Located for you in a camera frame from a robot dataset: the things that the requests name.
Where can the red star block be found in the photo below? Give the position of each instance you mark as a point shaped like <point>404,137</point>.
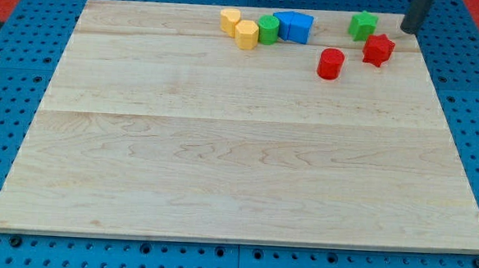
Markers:
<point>377,49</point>

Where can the green star block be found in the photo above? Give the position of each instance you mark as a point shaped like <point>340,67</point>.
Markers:
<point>362,25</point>

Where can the wooden board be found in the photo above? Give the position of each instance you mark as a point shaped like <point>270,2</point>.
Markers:
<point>156,126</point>

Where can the yellow octagon block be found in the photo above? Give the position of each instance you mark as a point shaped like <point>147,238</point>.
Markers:
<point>246,34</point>

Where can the green cylinder block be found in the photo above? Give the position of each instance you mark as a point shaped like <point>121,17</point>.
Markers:
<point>268,29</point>

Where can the red cylinder block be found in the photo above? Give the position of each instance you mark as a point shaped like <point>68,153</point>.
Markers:
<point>330,63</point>

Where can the yellow heart block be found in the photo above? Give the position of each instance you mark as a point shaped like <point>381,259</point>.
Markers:
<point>229,18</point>

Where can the blue wedge block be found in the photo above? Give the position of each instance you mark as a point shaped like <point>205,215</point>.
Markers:
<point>284,18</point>

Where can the blue cube block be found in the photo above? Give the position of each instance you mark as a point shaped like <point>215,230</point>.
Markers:
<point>300,27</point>

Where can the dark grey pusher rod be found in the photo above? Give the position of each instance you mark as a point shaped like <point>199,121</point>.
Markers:
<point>415,16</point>

